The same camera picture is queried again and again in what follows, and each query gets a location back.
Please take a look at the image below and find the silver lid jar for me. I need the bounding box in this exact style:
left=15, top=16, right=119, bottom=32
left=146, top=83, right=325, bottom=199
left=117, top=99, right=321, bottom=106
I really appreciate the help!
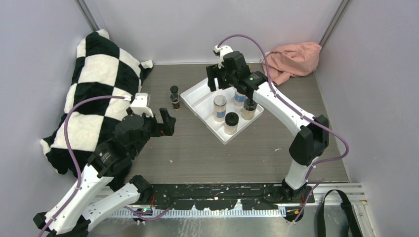
left=233, top=90, right=247, bottom=107
left=213, top=95, right=227, bottom=122

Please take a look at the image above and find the small dark bottle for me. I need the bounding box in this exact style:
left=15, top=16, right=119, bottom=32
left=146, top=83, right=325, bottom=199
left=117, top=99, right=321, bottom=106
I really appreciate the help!
left=170, top=85, right=179, bottom=95
left=170, top=93, right=180, bottom=111

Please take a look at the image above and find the black cap jar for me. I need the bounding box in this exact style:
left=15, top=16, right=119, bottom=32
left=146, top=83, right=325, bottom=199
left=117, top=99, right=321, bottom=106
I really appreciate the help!
left=224, top=112, right=239, bottom=135
left=241, top=98, right=257, bottom=120

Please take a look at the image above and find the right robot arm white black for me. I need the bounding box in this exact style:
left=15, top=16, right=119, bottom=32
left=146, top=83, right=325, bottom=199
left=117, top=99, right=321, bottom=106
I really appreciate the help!
left=206, top=47, right=329, bottom=203

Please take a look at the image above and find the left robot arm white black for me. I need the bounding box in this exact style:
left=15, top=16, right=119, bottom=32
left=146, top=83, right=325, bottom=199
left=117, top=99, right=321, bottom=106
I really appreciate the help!
left=33, top=108, right=176, bottom=237

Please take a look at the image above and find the white divided plastic tray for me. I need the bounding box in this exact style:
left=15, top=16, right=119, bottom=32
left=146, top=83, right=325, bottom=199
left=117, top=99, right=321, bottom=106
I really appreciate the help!
left=180, top=79, right=264, bottom=145

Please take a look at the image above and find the pink cloth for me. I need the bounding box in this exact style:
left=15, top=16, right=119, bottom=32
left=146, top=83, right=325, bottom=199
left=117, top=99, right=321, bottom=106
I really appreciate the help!
left=262, top=42, right=322, bottom=85

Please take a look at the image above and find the black white checkered blanket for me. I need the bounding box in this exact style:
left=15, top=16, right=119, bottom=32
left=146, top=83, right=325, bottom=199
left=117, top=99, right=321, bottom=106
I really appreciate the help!
left=40, top=29, right=154, bottom=175

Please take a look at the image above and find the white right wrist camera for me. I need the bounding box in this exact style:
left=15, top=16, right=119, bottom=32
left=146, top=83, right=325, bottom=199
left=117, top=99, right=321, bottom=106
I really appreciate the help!
left=213, top=45, right=233, bottom=69

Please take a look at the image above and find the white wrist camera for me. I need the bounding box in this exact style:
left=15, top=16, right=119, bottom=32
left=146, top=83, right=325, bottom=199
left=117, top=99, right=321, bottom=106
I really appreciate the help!
left=124, top=92, right=154, bottom=118
left=213, top=45, right=233, bottom=69

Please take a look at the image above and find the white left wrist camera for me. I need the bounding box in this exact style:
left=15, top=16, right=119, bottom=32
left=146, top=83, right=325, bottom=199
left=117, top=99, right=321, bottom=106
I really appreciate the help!
left=124, top=92, right=154, bottom=118

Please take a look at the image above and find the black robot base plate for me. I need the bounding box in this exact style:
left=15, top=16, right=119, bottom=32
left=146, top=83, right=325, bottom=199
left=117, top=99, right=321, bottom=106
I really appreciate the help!
left=135, top=183, right=315, bottom=211

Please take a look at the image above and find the black strap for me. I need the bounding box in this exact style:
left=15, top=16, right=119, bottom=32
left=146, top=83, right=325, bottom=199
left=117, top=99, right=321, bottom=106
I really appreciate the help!
left=316, top=190, right=363, bottom=237

